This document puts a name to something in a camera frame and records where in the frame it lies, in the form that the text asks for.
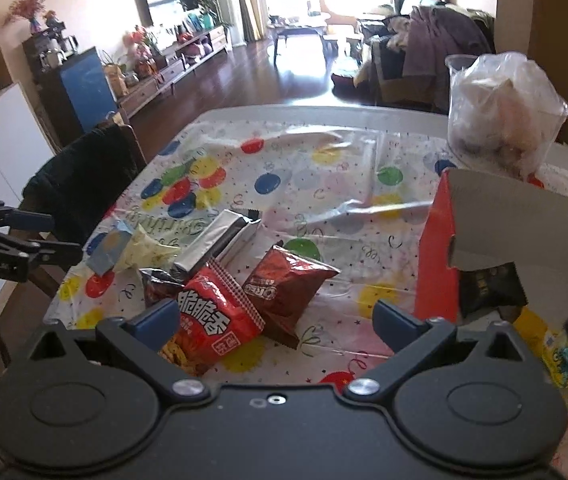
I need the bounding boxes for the pink flowers in vase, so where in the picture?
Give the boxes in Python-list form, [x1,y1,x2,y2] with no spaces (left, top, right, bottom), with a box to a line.
[6,0,47,34]

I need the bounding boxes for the red cardboard box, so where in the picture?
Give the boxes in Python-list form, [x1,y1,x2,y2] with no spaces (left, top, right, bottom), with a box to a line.
[414,167,568,417]

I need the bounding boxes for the balloon print tablecloth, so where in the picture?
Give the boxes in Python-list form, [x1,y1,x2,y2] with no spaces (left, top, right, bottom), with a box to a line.
[44,105,568,461]

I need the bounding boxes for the dark sofa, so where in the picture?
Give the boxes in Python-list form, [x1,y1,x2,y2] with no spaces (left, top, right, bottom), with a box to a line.
[358,0,498,112]

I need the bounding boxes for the wooden television cabinet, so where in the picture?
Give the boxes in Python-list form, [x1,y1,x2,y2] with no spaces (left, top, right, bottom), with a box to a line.
[116,25,229,117]

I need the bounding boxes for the black snack packet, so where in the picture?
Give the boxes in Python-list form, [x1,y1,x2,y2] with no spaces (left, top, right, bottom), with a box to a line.
[460,261,529,322]

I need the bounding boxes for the red printed snack packet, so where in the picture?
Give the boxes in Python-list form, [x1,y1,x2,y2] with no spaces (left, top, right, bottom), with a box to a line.
[158,261,265,379]

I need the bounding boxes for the silver snack packet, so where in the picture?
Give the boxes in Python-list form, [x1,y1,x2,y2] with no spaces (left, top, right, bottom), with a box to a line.
[173,208,263,281]

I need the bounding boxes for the dark red snack packet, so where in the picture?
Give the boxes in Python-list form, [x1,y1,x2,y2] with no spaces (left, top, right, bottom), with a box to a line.
[240,244,341,350]

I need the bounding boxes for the wooden chair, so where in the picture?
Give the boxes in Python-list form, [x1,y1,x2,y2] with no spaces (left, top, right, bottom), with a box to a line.
[94,110,149,174]

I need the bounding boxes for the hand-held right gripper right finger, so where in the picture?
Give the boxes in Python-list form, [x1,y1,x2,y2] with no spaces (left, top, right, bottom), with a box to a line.
[338,299,546,404]

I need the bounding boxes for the pale yellow snack packet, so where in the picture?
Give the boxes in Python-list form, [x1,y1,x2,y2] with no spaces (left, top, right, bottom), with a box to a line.
[114,225,183,274]

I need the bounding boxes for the white cabinet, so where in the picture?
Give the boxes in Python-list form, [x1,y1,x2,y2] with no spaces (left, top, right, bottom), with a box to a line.
[0,82,57,392]

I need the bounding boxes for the grey blanket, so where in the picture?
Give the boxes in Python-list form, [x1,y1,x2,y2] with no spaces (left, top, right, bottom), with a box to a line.
[401,4,491,79]

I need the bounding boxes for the dark cabinet blue front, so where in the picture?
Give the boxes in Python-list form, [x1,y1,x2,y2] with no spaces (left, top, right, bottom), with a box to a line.
[22,35,120,154]

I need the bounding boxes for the clear plastic sheet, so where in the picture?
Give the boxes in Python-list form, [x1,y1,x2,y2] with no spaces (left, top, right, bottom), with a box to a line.
[234,125,446,222]

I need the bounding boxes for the dark jacket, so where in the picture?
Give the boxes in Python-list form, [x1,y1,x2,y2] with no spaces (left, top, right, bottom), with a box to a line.
[21,124,140,257]

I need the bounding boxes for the clear plastic round container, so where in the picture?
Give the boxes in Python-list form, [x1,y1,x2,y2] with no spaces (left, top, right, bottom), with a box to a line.
[445,52,568,182]

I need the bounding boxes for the dark floor cushion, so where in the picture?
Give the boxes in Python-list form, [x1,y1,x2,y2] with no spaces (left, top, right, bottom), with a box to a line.
[331,57,365,94]

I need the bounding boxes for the crumpled clear plastic bag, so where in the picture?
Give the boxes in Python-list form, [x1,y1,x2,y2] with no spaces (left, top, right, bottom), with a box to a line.
[451,51,568,177]

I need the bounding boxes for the dark wooden coffee table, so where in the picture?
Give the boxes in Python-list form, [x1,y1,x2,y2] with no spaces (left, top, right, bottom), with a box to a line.
[270,12,333,64]

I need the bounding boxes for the light blue snack packet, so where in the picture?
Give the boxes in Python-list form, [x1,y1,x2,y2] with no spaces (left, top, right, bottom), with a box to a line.
[86,220,135,277]

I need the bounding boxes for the grey curtain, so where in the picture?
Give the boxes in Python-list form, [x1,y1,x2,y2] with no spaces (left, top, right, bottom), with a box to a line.
[231,0,271,44]

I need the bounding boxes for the bright yellow snack packet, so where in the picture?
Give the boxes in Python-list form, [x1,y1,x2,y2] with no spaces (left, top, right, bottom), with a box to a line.
[514,306,568,407]

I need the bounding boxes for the small dark packet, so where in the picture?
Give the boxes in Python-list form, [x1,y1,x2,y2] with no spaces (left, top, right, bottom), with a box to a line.
[138,267,187,310]

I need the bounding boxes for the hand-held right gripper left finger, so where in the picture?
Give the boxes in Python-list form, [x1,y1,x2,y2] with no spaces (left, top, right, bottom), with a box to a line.
[14,299,219,404]

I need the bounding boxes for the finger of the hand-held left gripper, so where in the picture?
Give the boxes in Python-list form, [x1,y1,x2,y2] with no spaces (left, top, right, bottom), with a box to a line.
[0,198,56,234]
[0,225,82,267]

